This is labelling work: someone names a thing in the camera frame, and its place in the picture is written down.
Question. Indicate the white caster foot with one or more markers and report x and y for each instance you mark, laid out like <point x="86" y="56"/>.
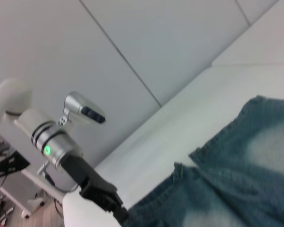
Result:
<point x="35" y="202"/>

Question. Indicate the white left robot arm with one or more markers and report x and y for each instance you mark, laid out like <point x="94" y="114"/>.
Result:
<point x="38" y="125"/>

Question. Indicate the silver camera mount bracket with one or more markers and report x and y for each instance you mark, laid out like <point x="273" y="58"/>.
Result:
<point x="64" y="120"/>

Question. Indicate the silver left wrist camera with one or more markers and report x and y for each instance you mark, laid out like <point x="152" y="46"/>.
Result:
<point x="90" y="111"/>

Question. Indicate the blue denim shorts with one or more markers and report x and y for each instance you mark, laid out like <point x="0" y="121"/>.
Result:
<point x="227" y="184"/>

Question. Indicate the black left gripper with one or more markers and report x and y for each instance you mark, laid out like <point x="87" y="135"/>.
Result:
<point x="94" y="184"/>

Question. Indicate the black equipment stand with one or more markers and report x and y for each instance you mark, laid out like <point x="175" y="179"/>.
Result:
<point x="14" y="163"/>

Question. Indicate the white table frame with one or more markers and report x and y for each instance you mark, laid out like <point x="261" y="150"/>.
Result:
<point x="26" y="211"/>

